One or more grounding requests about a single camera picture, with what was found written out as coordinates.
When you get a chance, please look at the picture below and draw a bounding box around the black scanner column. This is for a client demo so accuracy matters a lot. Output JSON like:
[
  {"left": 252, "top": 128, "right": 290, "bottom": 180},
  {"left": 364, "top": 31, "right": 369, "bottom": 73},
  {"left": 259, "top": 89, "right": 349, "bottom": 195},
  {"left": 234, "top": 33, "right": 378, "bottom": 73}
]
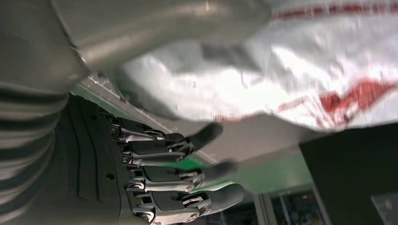
[{"left": 300, "top": 124, "right": 398, "bottom": 225}]

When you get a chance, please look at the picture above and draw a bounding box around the dark window frame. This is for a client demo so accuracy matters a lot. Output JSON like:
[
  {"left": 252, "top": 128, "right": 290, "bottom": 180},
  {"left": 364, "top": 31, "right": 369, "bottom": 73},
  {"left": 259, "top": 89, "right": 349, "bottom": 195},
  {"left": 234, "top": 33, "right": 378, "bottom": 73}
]
[{"left": 255, "top": 186, "right": 314, "bottom": 225}]

